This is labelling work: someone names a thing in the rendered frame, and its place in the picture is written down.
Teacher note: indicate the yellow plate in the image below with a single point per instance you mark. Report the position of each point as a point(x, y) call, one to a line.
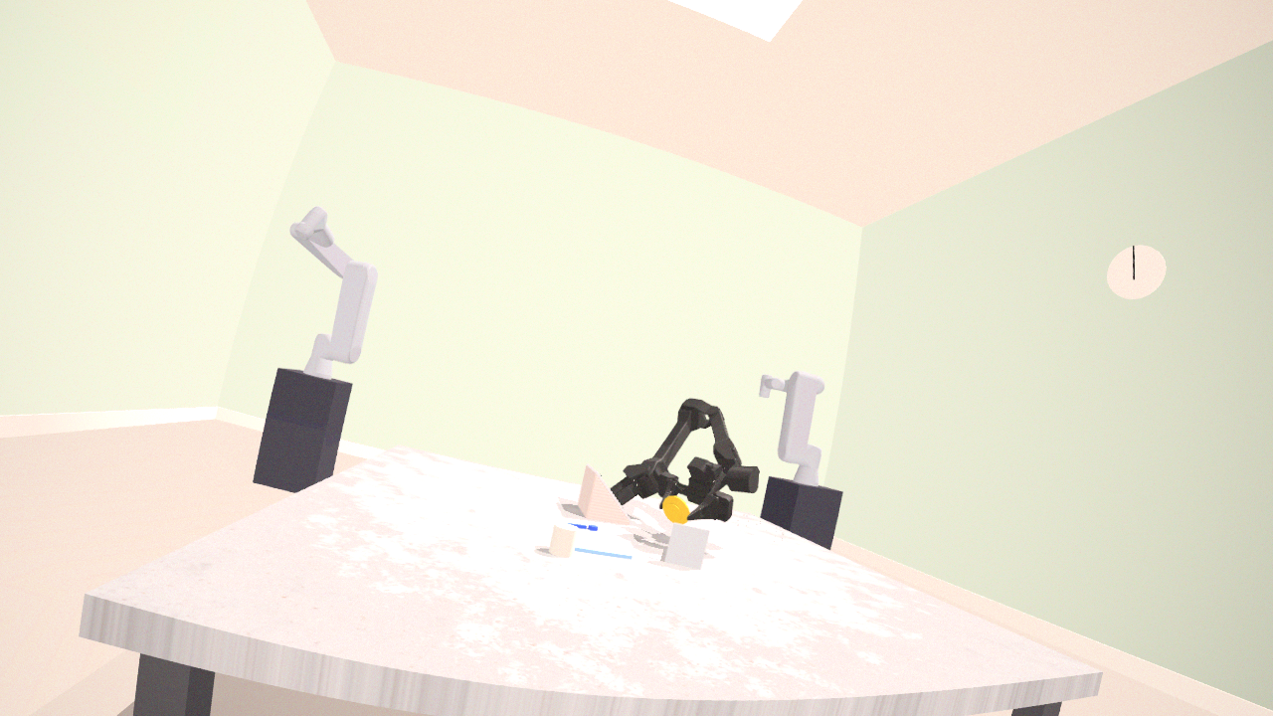
point(675, 509)

